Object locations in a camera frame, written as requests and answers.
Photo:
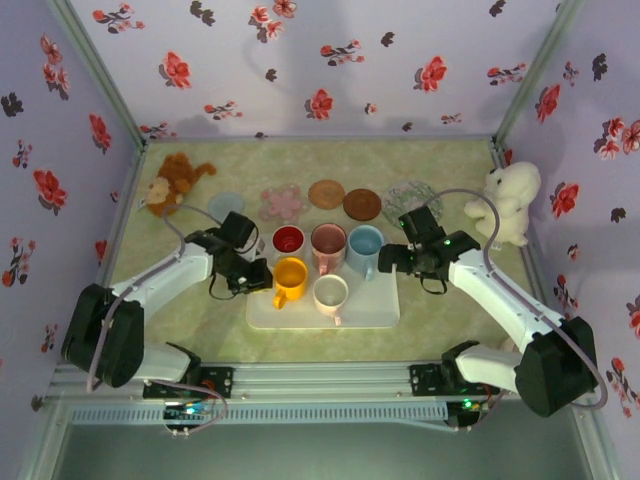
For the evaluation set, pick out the light blue mug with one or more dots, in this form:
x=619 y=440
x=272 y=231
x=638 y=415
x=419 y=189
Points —
x=366 y=242

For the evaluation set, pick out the yellow mug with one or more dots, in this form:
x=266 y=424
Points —
x=290 y=275

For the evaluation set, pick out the white mug with red inside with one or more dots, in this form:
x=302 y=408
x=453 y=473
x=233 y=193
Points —
x=288 y=239

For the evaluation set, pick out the dark brown wooden round coaster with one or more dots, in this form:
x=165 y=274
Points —
x=361 y=204

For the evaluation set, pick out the clear floral glass coaster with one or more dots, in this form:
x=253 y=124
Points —
x=410 y=192

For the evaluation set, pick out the light blue woven round coaster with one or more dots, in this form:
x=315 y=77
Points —
x=226 y=205

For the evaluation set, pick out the pink flower-shaped coaster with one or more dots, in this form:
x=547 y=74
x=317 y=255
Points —
x=284 y=202

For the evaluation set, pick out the light brown woven round coaster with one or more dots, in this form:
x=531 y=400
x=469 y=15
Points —
x=326 y=192

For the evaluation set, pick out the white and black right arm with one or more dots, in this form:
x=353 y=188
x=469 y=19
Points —
x=500 y=295

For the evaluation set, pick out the white plastic tray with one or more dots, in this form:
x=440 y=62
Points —
x=370 y=305

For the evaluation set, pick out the mauve pink mug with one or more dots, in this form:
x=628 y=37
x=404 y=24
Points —
x=328 y=239

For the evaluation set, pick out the pale pink mug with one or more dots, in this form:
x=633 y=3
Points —
x=330 y=291

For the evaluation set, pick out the brown plush monkey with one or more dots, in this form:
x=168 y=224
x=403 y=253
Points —
x=172 y=180

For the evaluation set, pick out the white plush animal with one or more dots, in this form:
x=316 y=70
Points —
x=510 y=200

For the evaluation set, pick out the beige masking tape roll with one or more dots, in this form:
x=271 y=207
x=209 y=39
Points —
x=507 y=344

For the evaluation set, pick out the small controller board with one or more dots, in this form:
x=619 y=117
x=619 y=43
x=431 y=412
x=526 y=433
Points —
x=187 y=412
x=467 y=407

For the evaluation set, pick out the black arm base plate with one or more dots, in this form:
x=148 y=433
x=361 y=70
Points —
x=425 y=380
x=220 y=382

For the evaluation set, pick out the aluminium front rail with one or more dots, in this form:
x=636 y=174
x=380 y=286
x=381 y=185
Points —
x=320 y=380

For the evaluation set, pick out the aluminium rail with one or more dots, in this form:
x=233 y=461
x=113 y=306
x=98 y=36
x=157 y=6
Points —
x=320 y=138
x=320 y=380

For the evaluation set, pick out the aluminium back rail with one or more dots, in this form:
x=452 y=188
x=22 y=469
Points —
x=320 y=138

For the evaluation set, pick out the aluminium corner post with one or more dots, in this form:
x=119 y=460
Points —
x=539 y=70
x=97 y=70

